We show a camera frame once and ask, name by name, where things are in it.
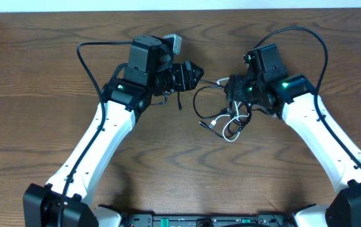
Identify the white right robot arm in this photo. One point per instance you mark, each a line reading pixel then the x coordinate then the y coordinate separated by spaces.
pixel 293 99

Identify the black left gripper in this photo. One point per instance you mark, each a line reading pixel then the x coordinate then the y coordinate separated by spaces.
pixel 184 76

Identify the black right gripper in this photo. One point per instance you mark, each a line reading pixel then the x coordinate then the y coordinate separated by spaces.
pixel 234 88

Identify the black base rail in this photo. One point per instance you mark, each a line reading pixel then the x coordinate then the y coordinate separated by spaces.
pixel 154 220

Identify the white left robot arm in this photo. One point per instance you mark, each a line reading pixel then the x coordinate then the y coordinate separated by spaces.
pixel 66 198

